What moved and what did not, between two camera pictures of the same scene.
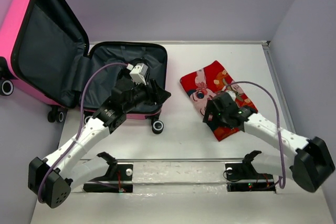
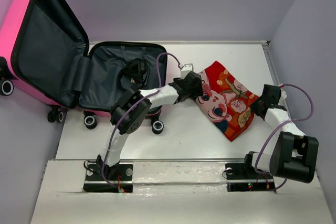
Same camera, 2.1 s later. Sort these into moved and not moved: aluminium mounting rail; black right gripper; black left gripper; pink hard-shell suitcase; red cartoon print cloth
Moved: red cartoon print cloth; black left gripper; black right gripper
Not moved: aluminium mounting rail; pink hard-shell suitcase
